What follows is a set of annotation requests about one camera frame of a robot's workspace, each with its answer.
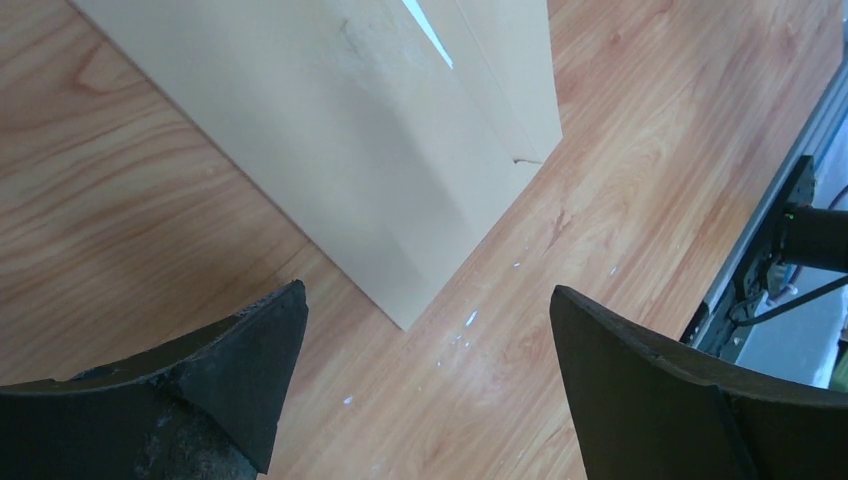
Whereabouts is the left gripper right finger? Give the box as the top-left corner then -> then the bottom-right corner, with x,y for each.
550,286 -> 847,479

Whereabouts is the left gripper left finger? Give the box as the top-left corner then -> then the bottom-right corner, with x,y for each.
1,280 -> 309,479

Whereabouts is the brown paper envelope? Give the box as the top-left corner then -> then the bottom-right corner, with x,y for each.
78,1 -> 562,329

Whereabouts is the letter paper sheet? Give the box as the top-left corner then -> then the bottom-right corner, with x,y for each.
402,0 -> 454,70

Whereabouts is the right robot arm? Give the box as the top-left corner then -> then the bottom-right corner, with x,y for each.
774,207 -> 847,273

